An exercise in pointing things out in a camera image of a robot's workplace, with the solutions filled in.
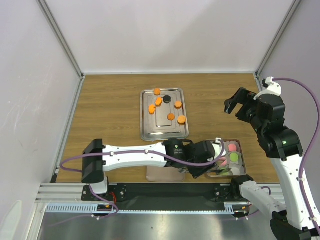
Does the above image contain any pink sandwich cookie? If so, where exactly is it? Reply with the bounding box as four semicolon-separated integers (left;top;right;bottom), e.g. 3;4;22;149
228;143;237;152

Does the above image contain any green round cookie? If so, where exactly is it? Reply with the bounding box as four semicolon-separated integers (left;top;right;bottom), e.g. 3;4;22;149
219;169;231;176
229;152;240;163

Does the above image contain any orange round cookie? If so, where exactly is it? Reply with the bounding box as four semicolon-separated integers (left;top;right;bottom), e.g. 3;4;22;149
174;101;183;109
177;115;187;125
153;88;161;96

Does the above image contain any rose gold tin lid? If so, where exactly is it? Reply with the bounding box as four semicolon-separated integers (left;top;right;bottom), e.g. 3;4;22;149
146;166;185;183

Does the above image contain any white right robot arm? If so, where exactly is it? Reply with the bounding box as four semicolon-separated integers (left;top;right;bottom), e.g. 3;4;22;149
224;77;320;240

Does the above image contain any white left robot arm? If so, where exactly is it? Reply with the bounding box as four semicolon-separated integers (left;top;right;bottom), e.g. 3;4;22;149
81;138;226;200

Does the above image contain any white paper cup top right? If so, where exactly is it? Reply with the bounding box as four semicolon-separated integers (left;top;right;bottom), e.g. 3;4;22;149
225;140;241;154

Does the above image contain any white paper cup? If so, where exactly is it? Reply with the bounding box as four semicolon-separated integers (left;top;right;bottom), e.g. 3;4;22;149
230;164;246;176
225;140;241;154
228;152;243;166

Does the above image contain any white paper cup middle right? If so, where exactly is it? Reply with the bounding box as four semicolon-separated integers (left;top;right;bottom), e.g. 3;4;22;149
228;152;243;166

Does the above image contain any white paper cup bottom right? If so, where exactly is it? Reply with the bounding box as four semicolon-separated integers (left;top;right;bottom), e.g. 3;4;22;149
230;164;246;176

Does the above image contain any orange cookie under green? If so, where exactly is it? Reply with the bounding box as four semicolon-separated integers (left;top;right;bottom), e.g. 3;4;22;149
167;113;175;121

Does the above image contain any silver steel tray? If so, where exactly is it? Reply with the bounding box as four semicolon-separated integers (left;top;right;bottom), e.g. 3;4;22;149
140;87;189;141

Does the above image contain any black sandwich cookie on tray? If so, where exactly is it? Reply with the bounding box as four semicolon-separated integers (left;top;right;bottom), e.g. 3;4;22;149
163;95;171;104

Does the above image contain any orange bear cookie lower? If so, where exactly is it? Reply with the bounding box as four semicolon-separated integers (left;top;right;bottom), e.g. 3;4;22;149
148;104;156;115

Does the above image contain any orange bear cookie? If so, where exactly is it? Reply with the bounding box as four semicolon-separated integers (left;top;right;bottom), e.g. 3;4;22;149
148;104;156;115
155;97;163;106

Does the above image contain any orange bear cookie upper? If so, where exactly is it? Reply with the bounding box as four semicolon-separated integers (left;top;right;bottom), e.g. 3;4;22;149
155;97;163;106

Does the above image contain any orange round cookie top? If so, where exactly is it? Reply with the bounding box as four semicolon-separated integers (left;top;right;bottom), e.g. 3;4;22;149
153;88;161;96

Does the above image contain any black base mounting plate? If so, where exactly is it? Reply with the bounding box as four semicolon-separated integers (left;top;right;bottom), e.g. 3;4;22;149
81;183;249;211

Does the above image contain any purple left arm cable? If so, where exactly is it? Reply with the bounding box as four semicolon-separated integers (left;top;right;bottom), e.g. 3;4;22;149
59;138;226;218

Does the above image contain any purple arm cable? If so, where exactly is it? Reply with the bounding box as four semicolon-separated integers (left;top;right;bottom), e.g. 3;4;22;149
271;77;320;231
59;138;226;218

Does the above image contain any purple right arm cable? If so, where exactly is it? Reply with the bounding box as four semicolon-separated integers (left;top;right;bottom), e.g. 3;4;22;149
271;77;320;231

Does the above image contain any white slotted cable duct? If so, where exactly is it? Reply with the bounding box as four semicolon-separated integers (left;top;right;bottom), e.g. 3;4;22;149
45;202;240;215

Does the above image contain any aluminium frame rail front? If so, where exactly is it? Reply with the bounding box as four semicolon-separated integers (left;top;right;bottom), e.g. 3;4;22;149
35;183;85;203

